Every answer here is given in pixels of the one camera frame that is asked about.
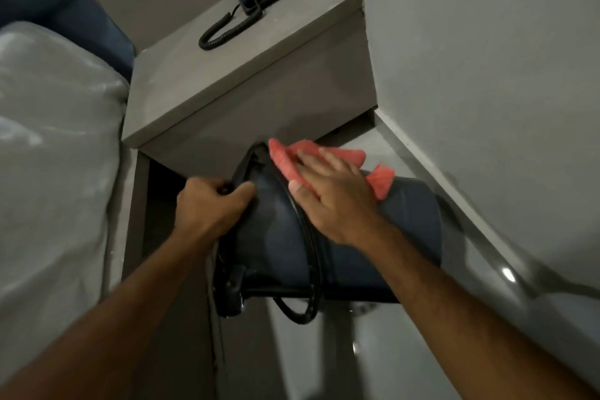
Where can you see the person's right forearm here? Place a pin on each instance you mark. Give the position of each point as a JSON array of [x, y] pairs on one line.
[[468, 320]]

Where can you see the pink cleaning cloth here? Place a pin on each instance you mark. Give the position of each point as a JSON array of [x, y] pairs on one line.
[[293, 161]]

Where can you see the blue upholstered headboard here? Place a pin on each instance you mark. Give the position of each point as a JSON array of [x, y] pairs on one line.
[[56, 6]]

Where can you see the dark blue plastic bucket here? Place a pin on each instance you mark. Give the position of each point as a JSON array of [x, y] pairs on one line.
[[281, 245]]

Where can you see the person's left hand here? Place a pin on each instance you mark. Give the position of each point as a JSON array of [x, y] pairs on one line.
[[204, 212]]

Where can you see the grey bedside table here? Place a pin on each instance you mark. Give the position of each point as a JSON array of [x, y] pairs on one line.
[[243, 81]]

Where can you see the person's right middle finger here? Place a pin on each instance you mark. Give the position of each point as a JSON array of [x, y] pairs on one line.
[[335, 160]]

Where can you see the person's right thumb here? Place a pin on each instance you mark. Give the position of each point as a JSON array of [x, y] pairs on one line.
[[302, 200]]

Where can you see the person's left forearm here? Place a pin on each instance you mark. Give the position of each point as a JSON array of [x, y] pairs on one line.
[[103, 324]]

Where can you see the person's left thumb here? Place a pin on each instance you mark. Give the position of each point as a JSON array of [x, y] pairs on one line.
[[241, 196]]

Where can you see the white bed sheet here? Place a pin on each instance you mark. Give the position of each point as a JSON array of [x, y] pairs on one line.
[[51, 179]]

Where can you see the person's right hand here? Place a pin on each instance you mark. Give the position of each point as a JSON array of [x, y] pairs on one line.
[[337, 207]]

